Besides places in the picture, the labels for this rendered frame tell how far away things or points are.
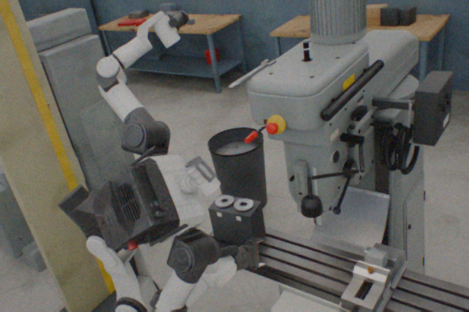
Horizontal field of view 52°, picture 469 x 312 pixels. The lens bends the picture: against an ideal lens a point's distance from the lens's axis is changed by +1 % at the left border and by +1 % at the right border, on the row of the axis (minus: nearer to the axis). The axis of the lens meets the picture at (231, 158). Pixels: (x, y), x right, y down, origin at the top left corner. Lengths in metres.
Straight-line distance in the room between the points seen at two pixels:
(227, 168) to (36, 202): 1.51
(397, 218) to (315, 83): 1.05
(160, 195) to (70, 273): 1.93
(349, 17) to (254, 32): 5.27
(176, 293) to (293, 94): 0.75
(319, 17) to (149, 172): 0.80
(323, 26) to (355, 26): 0.11
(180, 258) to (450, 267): 2.41
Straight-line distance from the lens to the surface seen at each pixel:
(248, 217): 2.11
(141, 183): 1.48
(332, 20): 1.74
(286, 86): 1.45
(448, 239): 3.83
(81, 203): 1.81
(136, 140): 1.59
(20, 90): 2.88
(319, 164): 1.69
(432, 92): 1.76
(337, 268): 2.11
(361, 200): 2.27
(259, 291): 3.42
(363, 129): 1.87
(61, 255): 3.28
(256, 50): 7.06
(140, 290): 1.97
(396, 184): 2.22
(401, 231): 2.39
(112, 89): 1.72
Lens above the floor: 2.42
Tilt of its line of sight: 29 degrees down
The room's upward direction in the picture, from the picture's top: 10 degrees counter-clockwise
